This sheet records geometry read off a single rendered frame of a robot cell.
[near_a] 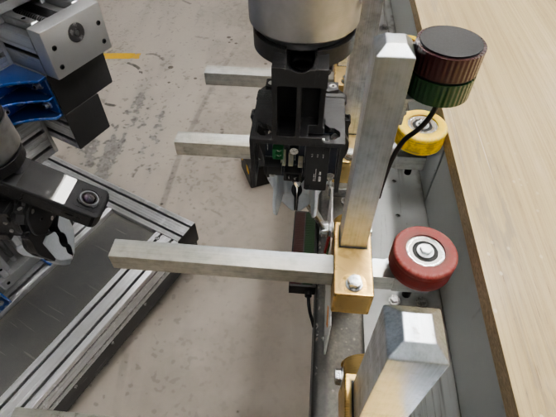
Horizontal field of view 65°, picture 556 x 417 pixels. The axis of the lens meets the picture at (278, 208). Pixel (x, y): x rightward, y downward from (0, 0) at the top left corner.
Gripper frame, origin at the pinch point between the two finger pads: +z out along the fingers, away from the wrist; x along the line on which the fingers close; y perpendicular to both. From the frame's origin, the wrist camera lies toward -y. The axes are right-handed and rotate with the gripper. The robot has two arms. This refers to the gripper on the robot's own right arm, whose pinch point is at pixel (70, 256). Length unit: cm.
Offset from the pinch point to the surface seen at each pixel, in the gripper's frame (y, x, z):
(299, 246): -32.7, -13.7, 12.5
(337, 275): -38.0, 2.4, -4.4
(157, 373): 8, -12, 83
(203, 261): -20.2, 1.1, -3.4
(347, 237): -39.1, -2.3, -6.6
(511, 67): -70, -44, -7
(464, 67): -46, -1, -33
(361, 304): -41.2, 5.0, -2.2
